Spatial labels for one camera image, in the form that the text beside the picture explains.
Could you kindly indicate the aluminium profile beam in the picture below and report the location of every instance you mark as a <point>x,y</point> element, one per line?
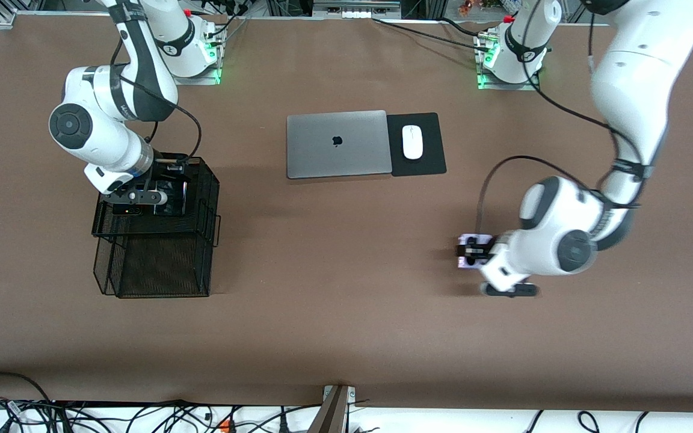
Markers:
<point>331,415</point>

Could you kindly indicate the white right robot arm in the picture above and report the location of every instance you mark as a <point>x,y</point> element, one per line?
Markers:
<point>112,147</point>

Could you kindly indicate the black mesh desk organizer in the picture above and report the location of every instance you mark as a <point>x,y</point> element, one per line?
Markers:
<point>160,264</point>

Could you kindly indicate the small orange figure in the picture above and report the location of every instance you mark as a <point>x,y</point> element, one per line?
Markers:
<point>465,7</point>

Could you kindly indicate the metal corner bracket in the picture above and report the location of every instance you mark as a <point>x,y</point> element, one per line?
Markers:
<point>6,18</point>

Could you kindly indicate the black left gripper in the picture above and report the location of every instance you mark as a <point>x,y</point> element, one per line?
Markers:
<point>480,251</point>

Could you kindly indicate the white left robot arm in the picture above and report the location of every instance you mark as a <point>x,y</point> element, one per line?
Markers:
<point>635,78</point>

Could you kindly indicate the silver laptop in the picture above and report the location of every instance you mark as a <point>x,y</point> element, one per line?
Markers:
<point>322,150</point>

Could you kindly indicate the black mouse pad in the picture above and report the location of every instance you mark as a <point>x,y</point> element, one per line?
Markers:
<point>434,129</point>

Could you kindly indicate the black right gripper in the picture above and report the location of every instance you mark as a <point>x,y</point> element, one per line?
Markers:
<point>166,181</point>

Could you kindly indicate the silver power strip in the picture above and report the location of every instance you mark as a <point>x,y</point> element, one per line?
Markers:
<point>355,7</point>

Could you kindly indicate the black slab smartphone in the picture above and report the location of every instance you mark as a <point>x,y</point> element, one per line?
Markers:
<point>172,201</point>

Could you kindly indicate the lavender flip phone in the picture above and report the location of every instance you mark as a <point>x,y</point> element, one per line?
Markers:
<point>462,263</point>

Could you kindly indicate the black flip phone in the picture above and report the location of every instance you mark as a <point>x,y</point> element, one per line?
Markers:
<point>127,210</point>

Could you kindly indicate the white computer mouse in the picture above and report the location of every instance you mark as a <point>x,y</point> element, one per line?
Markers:
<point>412,142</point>

